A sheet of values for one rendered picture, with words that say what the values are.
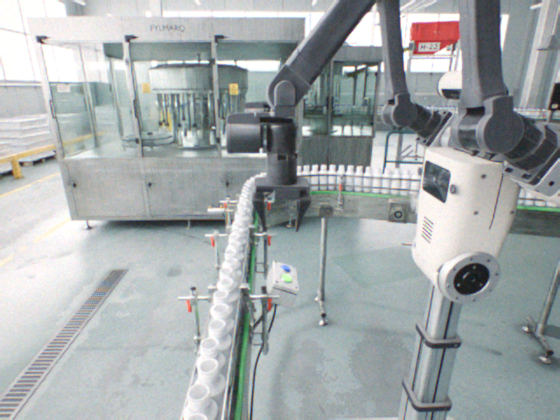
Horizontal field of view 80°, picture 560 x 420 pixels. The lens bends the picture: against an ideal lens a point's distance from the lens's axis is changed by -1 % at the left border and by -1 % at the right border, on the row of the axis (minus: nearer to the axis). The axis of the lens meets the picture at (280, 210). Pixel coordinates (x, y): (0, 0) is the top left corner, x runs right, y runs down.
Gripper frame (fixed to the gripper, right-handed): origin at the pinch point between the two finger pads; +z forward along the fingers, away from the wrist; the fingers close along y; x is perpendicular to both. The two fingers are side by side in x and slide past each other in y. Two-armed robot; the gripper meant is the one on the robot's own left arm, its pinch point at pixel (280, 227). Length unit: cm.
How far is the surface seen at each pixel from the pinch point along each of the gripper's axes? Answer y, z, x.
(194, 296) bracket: -23.6, 31.4, 23.6
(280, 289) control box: 1.2, 29.9, 25.0
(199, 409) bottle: -13.6, 25.9, -18.4
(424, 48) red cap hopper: 279, -106, 614
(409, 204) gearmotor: 84, 39, 134
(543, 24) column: 672, -199, 858
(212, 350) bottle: -13.4, 24.3, -6.3
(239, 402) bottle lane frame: -8.5, 40.6, -4.4
